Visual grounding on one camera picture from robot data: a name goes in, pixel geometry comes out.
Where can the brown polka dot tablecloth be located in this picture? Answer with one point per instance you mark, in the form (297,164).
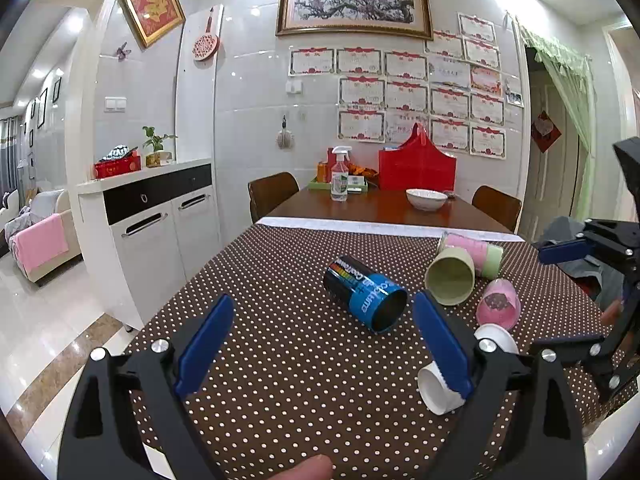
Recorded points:
(299,375)

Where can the red box on cabinet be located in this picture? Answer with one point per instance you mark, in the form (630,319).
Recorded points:
(131,162)

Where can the blue black printed cup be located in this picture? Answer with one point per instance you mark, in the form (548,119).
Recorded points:
(374,300)

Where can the white wall light switch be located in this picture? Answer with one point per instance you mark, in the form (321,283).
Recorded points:
(115,104)

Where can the small potted green plant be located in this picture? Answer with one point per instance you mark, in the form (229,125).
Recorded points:
(158,156)

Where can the grey jacket on chair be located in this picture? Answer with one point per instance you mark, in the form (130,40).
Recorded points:
(602,283)

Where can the pink paper cup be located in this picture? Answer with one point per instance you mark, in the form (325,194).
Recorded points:
(499,305)

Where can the green tray with items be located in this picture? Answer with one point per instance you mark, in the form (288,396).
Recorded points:
(357,181)

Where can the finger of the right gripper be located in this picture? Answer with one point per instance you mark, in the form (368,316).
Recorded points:
(553,253)
(567,348)

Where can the red gift bag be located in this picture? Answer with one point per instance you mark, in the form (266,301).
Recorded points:
(417,163)

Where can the beige green cup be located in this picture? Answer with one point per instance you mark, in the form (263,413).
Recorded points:
(450,278)

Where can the gold framed red picture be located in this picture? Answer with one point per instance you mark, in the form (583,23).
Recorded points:
(152,19)

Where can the brown wooden chair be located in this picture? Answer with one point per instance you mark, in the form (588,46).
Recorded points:
(502,207)
(269,192)

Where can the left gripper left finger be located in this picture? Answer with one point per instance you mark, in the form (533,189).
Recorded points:
(101,439)

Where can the large framed blossom painting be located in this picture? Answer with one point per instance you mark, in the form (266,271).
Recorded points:
(407,18)

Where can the clear spray bottle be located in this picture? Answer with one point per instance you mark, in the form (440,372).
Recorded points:
(340,174)

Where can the person's thumb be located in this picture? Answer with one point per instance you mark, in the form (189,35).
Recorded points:
(317,467)

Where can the white black sideboard cabinet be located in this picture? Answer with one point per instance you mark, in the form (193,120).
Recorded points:
(143,235)

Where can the pink green cup stack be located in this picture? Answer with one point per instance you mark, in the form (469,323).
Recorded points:
(487,257)

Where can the left brown wooden chair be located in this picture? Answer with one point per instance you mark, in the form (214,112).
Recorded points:
(269,192)

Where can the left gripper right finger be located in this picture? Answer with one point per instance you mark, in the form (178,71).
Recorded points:
(544,432)

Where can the red diamond door decoration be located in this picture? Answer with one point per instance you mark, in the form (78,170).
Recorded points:
(544,132)

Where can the right brown wooden chair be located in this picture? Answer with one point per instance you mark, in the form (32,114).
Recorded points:
(502,207)

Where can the white paper cup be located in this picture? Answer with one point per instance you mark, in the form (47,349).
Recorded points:
(436,381)

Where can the sofa with pink blanket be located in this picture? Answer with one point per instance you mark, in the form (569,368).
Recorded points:
(42,237)

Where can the white ceramic bowl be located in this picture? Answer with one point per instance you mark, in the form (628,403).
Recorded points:
(426,200)

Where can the green door curtain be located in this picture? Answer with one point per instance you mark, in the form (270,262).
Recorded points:
(570,72)

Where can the red round wall ornament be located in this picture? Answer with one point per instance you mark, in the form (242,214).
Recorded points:
(207,44)

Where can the hanging brush on wall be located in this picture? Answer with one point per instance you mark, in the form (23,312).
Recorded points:
(285,140)

